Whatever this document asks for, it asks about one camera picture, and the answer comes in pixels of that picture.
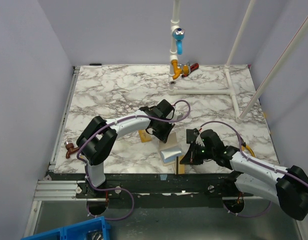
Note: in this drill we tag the beige leather card holder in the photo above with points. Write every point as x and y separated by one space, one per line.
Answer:
170 150

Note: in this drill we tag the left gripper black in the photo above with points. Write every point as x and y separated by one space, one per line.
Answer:
163 137

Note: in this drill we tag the blue pipe valve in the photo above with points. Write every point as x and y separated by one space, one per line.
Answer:
179 34

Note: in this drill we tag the yellow handled pliers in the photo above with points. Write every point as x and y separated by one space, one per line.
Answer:
246 147

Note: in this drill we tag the red black pliers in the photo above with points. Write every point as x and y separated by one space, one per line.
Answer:
192 68

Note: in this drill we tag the gold card with magnetic stripe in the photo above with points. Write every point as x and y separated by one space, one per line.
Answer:
179 169

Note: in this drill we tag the orange pipe valve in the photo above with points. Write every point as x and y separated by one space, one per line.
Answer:
178 71

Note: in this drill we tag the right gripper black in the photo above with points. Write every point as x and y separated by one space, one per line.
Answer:
192 149

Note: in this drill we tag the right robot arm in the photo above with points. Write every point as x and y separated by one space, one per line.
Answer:
285 186

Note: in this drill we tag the gold card middle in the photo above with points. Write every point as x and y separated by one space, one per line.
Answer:
144 136

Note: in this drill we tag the white PVC pipe frame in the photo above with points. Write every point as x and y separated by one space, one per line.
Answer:
229 33

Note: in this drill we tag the brown faucet tap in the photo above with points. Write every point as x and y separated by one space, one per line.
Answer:
70 149

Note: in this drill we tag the blue plastic bin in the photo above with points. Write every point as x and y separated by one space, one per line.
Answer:
93 229

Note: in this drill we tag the aluminium rail frame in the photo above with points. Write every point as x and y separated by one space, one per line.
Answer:
113 89

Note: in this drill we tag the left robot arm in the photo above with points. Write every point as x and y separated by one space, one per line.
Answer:
98 138

